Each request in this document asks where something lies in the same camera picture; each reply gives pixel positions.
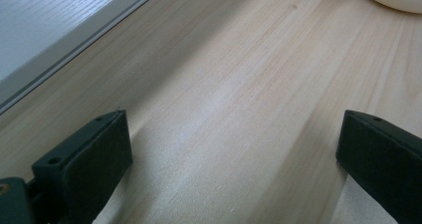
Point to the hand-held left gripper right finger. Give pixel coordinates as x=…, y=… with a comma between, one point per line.
x=381, y=157

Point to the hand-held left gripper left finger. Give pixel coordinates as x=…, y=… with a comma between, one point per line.
x=83, y=171

